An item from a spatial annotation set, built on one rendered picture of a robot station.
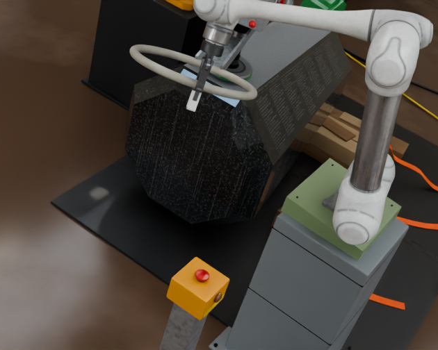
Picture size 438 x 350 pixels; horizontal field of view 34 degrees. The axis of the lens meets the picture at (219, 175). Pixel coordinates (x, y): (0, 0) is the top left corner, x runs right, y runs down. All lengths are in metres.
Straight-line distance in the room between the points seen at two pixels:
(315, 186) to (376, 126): 0.61
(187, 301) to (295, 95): 1.86
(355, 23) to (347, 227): 0.65
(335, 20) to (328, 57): 1.72
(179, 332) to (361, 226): 0.71
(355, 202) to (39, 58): 2.87
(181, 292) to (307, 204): 0.88
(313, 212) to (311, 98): 1.18
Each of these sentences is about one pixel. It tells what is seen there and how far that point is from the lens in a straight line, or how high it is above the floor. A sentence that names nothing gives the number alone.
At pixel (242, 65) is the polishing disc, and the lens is 3.37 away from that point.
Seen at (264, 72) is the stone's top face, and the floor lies 0.83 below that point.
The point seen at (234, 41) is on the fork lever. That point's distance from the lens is 3.14.
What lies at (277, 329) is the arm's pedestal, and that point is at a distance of 2.99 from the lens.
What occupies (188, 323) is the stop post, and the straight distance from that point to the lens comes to 2.03.
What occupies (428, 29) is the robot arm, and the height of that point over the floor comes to 1.67.
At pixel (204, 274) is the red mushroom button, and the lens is 1.94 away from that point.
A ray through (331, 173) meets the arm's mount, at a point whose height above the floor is 0.88.
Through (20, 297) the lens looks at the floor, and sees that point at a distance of 3.25.
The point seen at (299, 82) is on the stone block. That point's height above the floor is 0.75.
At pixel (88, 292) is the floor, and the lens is 3.30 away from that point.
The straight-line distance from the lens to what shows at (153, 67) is 2.45.
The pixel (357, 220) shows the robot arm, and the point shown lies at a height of 1.06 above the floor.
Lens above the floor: 2.47
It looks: 37 degrees down
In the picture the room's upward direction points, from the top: 18 degrees clockwise
